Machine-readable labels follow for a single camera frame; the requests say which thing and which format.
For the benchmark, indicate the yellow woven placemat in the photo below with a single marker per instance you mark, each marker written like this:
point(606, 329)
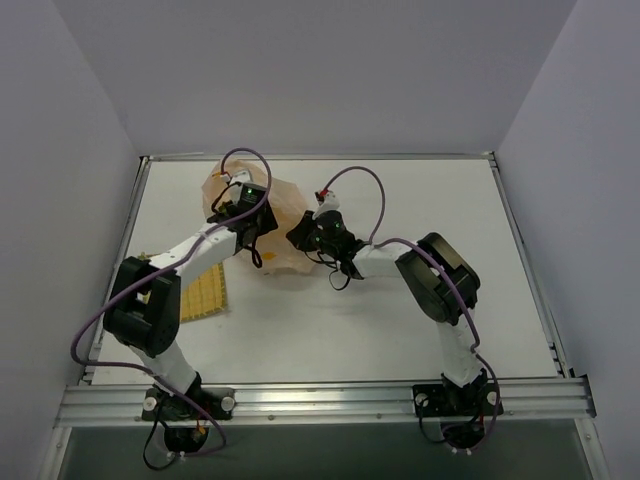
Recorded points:
point(205, 296)

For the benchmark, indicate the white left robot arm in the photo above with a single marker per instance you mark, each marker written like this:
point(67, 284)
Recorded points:
point(145, 305)

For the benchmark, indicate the translucent banana print plastic bag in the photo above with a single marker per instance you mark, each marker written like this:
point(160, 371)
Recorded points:
point(288, 206)

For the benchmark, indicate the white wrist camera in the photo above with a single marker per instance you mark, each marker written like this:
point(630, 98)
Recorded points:
point(327, 201)
point(241, 176)

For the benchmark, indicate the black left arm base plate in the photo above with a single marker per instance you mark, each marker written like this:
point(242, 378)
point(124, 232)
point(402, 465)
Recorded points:
point(218, 403)

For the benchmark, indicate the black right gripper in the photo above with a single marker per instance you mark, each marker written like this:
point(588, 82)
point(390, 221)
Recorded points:
point(298, 234)

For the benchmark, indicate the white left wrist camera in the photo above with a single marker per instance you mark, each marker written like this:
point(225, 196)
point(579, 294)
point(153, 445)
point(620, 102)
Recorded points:
point(241, 176)

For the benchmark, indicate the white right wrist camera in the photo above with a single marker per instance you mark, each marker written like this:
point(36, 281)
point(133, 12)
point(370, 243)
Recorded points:
point(327, 201)

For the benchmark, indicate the aluminium front frame rail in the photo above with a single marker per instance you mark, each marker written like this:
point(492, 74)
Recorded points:
point(326, 403)

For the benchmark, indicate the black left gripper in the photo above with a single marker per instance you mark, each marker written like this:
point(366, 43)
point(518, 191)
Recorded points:
point(267, 220)

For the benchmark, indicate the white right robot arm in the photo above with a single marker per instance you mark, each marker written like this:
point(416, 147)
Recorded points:
point(443, 284)

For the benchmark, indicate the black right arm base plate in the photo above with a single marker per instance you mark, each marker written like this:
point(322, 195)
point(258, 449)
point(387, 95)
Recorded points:
point(437, 400)

